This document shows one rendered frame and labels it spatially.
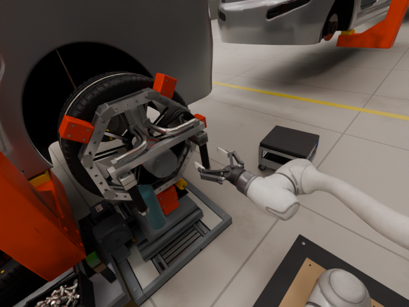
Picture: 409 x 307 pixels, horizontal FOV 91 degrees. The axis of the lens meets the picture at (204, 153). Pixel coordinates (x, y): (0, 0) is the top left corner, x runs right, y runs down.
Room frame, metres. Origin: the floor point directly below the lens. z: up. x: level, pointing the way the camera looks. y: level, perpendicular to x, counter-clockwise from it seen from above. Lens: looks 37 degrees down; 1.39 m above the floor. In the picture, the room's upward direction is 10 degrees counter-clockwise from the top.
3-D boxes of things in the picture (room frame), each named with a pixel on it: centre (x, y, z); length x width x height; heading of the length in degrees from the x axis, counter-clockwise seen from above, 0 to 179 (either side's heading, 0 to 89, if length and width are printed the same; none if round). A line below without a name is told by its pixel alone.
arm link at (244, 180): (0.51, -0.14, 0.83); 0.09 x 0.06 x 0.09; 124
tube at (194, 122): (0.78, 0.12, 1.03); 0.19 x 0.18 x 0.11; 34
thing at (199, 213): (0.95, 0.40, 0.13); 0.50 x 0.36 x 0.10; 124
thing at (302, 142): (1.40, -0.76, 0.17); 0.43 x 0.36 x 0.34; 44
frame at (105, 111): (0.83, 0.27, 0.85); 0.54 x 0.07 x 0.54; 124
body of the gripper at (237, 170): (0.57, -0.10, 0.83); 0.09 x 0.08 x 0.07; 34
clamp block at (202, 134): (0.75, 0.02, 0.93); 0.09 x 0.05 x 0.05; 34
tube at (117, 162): (0.67, 0.29, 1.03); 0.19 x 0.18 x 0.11; 34
